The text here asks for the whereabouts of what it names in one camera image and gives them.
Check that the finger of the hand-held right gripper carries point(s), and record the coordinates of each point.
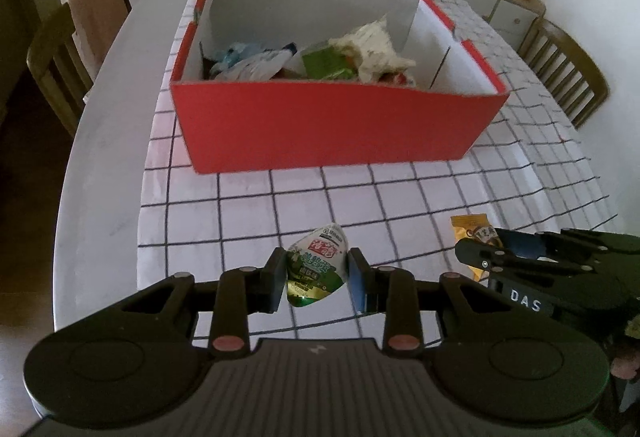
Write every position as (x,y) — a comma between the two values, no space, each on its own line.
(480,257)
(525,244)

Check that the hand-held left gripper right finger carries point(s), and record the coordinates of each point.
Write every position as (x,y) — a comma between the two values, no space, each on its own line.
(357,282)

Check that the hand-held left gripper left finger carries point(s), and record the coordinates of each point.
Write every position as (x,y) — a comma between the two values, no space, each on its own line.
(275,279)

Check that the yellow snack packet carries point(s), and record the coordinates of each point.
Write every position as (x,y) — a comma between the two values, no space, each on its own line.
(467,229)

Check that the green white snack packet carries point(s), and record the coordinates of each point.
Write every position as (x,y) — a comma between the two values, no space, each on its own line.
(315,267)

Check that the red cardboard box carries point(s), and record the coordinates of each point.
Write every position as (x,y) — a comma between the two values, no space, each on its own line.
(325,127)

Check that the bright green snack packet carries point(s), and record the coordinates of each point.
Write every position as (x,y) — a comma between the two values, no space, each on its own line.
(325,62)

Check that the person's right hand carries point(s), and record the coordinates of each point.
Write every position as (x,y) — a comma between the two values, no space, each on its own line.
(627,366)

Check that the white checkered tablecloth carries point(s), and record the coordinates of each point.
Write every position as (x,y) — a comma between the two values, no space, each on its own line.
(350,197)

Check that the white sideboard cabinet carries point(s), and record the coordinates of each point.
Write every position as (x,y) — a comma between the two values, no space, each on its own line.
(515,17)

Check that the pink towel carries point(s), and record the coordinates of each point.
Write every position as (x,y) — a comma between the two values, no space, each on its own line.
(97,17)

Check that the wooden chair with towel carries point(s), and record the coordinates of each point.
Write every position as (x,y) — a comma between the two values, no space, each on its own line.
(50,47)

